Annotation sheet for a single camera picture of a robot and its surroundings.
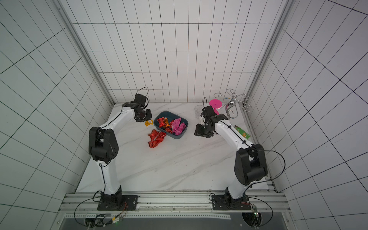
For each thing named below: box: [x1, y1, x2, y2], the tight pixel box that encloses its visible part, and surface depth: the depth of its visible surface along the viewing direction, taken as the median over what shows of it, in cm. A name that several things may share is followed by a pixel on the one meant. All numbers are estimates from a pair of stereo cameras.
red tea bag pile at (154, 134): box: [147, 128, 160, 141], surface depth 99 cm
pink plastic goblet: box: [208, 98, 223, 115], surface depth 83 cm
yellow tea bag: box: [144, 119, 154, 127], surface depth 96 cm
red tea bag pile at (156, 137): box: [147, 128, 167, 149], surface depth 99 cm
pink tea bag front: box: [172, 122, 187, 136], surface depth 100 cm
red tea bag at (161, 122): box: [157, 116, 166, 128], surface depth 102 cm
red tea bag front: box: [164, 126, 173, 135], surface depth 100 cm
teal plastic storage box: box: [153, 110, 189, 140], surface depth 103 cm
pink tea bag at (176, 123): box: [171, 117, 182, 131], surface depth 102 cm
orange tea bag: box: [163, 117, 171, 127], surface depth 103 cm
